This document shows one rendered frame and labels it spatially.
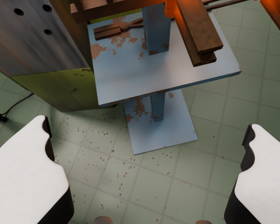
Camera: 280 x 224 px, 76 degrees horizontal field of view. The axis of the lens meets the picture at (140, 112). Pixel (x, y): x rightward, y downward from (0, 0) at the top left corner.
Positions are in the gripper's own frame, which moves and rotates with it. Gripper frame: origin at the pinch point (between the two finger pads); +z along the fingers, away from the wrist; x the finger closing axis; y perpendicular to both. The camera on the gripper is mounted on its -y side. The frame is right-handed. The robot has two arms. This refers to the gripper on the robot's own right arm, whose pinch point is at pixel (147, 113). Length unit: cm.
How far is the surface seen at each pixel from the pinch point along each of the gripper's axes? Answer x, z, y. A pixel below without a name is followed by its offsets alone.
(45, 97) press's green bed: -55, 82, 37
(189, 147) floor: 30, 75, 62
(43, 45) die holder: -36, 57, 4
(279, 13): 17.4, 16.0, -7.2
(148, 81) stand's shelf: 1.5, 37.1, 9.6
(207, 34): 6.6, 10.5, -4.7
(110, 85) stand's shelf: -9.0, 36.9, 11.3
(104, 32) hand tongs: -13, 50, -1
